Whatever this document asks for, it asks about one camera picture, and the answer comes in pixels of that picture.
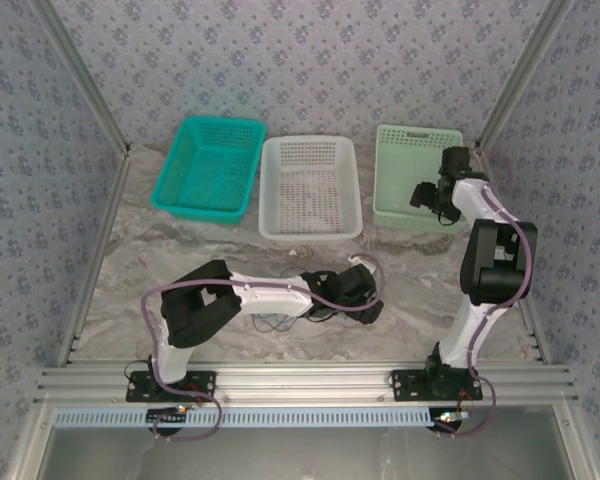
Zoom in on thin purple cable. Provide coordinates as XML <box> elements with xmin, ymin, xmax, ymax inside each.
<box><xmin>251</xmin><ymin>310</ymin><xmax>301</xmax><ymax>334</ymax></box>

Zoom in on mint green plastic basket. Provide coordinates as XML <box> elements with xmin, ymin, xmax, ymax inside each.
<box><xmin>372</xmin><ymin>123</ymin><xmax>467</xmax><ymax>236</ymax></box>

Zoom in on white plastic basket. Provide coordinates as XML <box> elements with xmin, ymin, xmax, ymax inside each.
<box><xmin>258</xmin><ymin>134</ymin><xmax>365</xmax><ymax>245</ymax></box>

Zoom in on small control board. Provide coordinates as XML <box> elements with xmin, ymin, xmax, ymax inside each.
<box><xmin>429</xmin><ymin>407</ymin><xmax>470</xmax><ymax>435</ymax></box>
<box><xmin>146</xmin><ymin>405</ymin><xmax>191</xmax><ymax>435</ymax></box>

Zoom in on grey metal panel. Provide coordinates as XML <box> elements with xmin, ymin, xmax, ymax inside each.
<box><xmin>29</xmin><ymin>405</ymin><xmax>589</xmax><ymax>480</ymax></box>

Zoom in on teal plastic basket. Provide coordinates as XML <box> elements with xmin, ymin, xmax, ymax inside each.
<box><xmin>149</xmin><ymin>115</ymin><xmax>268</xmax><ymax>226</ymax></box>

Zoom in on black right camera cable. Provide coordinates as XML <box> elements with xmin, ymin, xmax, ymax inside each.
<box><xmin>433</xmin><ymin>208</ymin><xmax>462</xmax><ymax>229</ymax></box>

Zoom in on aluminium mounting rail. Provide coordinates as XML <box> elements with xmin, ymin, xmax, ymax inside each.
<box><xmin>34</xmin><ymin>363</ymin><xmax>579</xmax><ymax>405</ymax></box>

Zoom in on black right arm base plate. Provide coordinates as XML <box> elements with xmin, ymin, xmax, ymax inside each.
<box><xmin>390</xmin><ymin>368</ymin><xmax>484</xmax><ymax>404</ymax></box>

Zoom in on slotted pale blue cable duct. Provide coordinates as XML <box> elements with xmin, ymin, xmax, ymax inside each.
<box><xmin>53</xmin><ymin>405</ymin><xmax>434</xmax><ymax>429</ymax></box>

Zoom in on aluminium frame post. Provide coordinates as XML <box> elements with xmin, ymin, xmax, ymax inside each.
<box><xmin>477</xmin><ymin>0</ymin><xmax>576</xmax><ymax>149</ymax></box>
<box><xmin>29</xmin><ymin>0</ymin><xmax>131</xmax><ymax>154</ymax></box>

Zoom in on purple left arm harness cable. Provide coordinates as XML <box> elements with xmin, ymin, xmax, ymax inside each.
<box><xmin>140</xmin><ymin>262</ymin><xmax>385</xmax><ymax>444</ymax></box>

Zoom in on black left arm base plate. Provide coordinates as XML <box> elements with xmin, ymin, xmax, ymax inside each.
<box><xmin>125</xmin><ymin>369</ymin><xmax>217</xmax><ymax>404</ymax></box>

